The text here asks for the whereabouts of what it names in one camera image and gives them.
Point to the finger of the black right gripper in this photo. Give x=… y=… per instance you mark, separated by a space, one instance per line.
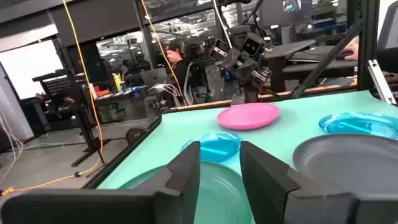
x=231 y=59
x=247 y=69

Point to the black work desk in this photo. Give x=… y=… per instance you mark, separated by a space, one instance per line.
x=109 y=99

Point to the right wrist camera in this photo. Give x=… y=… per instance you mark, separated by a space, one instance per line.
x=252 y=46

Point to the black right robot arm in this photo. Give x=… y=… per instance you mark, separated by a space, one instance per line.
x=250 y=93

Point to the yellow bottle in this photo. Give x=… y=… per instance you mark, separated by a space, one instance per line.
x=117 y=82

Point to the green table mat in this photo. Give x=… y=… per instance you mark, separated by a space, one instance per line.
x=186 y=124

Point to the dark green round bowl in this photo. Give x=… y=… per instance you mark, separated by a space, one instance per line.
x=217 y=193

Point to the black computer mouse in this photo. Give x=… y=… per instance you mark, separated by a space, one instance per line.
x=343 y=57

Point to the translucent blue plastic plate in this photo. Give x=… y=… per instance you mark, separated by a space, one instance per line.
x=217 y=149
x=357 y=124

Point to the gray plastic plate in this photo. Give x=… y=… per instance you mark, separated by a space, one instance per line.
x=348 y=161

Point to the display screen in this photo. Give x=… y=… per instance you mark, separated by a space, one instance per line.
x=291 y=5

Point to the white wall board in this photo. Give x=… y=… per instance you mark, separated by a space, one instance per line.
x=28 y=68

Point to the silver aluminium bar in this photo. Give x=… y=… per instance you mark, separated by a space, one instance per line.
x=381 y=82

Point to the gray laptop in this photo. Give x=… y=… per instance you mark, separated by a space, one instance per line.
x=154 y=76

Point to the gray desk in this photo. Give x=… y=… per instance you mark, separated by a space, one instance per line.
x=289 y=49

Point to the person's hand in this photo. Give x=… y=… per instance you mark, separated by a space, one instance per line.
x=351 y=49

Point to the opaque pink plastic plate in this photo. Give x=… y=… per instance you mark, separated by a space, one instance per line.
x=248 y=116

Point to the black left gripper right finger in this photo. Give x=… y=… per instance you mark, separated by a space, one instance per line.
x=267 y=193

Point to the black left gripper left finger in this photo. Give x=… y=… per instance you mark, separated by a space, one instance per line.
x=174 y=193

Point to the person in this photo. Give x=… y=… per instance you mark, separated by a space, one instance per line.
x=180 y=71

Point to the black pegboard stand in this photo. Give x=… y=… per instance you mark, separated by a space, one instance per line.
x=59 y=84

